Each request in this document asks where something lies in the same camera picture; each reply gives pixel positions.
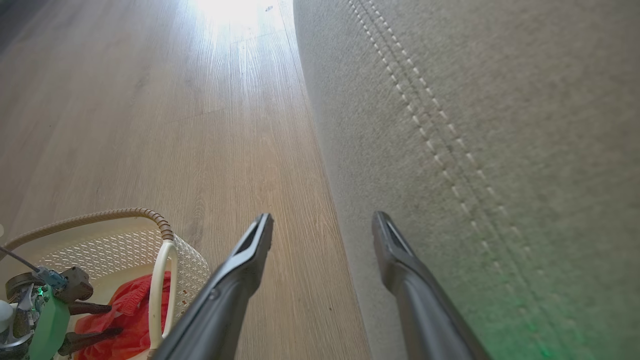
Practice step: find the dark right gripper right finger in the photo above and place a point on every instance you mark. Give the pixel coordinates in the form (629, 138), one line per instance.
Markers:
(425, 310)

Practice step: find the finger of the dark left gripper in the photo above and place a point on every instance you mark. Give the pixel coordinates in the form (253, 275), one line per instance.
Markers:
(87, 342)
(90, 308)

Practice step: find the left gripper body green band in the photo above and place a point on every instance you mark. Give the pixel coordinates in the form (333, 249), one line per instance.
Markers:
(49, 325)

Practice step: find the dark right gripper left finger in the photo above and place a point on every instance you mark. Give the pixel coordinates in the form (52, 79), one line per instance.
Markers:
(225, 300)

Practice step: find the red cloth garment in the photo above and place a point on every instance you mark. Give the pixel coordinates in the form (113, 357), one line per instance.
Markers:
(130, 320)

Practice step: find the grey and yellow sofa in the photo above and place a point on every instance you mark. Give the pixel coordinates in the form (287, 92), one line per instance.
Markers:
(500, 150)

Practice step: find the cream plastic laundry basket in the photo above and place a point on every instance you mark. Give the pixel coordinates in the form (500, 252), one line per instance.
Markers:
(125, 245)

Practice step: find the dark left wrist camera box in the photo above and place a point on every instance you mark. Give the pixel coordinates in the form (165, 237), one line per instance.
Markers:
(75, 284)

